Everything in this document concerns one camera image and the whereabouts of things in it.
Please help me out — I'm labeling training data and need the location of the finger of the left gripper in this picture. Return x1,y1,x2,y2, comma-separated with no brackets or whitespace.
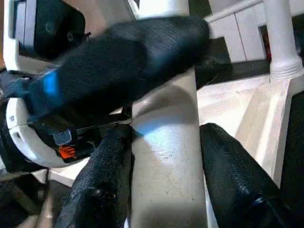
25,15,211,120

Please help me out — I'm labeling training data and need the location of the white plastic table top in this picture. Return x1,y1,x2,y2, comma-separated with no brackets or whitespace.
30,70,300,228

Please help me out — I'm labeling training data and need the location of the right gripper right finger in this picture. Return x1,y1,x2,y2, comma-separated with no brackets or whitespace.
199,122,304,228

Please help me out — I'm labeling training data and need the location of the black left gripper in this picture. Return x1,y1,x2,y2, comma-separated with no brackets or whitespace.
0,70,110,165

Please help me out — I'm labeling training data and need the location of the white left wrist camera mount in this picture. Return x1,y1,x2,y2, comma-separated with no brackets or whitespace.
3,0,91,169

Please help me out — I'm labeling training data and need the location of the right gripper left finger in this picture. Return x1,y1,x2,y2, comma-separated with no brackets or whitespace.
55,123,134,228

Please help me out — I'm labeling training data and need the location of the red bottle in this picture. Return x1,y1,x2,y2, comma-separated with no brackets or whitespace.
264,28,272,59

